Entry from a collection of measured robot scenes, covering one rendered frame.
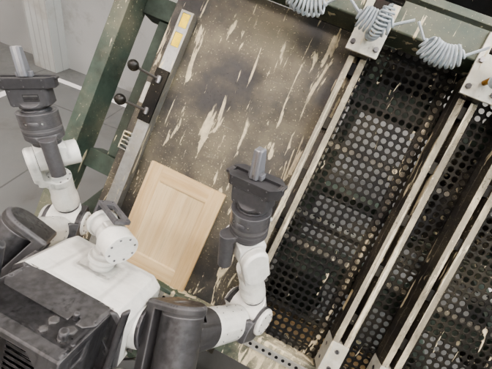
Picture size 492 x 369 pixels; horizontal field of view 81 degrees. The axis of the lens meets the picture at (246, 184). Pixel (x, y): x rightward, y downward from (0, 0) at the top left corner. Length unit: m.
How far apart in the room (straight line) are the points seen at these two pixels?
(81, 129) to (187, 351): 0.91
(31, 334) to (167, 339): 0.22
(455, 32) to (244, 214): 0.84
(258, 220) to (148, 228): 0.67
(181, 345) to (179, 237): 0.57
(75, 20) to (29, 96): 3.67
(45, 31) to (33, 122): 3.71
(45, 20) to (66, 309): 4.04
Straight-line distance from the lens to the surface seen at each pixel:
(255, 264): 0.66
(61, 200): 1.00
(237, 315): 0.80
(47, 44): 4.56
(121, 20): 1.29
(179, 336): 0.64
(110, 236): 0.63
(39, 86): 0.82
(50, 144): 0.83
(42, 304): 0.64
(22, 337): 0.60
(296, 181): 0.98
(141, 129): 1.15
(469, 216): 1.13
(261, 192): 0.55
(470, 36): 1.15
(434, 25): 1.13
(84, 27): 4.43
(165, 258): 1.18
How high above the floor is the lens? 1.95
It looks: 39 degrees down
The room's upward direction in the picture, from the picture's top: 20 degrees clockwise
